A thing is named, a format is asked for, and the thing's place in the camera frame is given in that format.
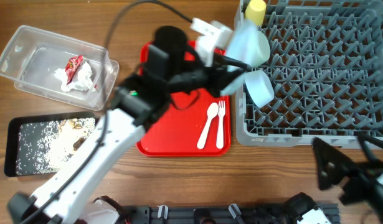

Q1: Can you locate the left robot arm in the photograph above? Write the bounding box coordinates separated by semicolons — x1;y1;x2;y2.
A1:
7;26;250;223

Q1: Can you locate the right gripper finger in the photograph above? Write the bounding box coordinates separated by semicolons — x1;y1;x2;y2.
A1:
312;138;357;190
356;132;383;166

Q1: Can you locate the white napkin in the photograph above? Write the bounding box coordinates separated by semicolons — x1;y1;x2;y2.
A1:
54;62;93;92

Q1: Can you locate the yellow plastic cup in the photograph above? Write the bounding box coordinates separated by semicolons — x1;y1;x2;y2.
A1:
245;0;267;26

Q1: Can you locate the white plastic spoon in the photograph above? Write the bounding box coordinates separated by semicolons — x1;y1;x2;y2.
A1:
197;103;219;149

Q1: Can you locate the white plastic fork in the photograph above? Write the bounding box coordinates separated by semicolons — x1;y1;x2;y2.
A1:
216;100;225;149

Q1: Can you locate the red snack wrapper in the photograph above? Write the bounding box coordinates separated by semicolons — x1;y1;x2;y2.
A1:
65;55;83;85

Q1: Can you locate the red serving tray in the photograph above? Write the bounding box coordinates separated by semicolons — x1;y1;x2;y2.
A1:
136;40;232;157

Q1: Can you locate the black plastic tray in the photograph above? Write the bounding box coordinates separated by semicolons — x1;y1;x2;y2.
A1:
4;111;98;177

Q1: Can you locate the green bowl with food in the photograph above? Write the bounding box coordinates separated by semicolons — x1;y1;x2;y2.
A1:
240;30;270;67

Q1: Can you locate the spilled rice food waste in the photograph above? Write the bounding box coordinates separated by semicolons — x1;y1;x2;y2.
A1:
15;117;96;176

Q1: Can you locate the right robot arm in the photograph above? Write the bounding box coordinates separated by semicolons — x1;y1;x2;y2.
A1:
312;134;383;223

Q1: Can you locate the clear plastic waste bin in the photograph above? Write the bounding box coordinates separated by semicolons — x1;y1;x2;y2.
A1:
0;25;120;111

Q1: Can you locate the grey dishwasher rack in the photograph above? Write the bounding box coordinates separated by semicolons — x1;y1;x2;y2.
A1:
235;0;383;149

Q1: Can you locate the light blue plate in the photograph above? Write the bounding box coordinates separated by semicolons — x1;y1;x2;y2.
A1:
220;20;258;96

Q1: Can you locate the light blue bowl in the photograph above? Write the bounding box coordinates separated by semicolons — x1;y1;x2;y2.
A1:
245;70;274;108

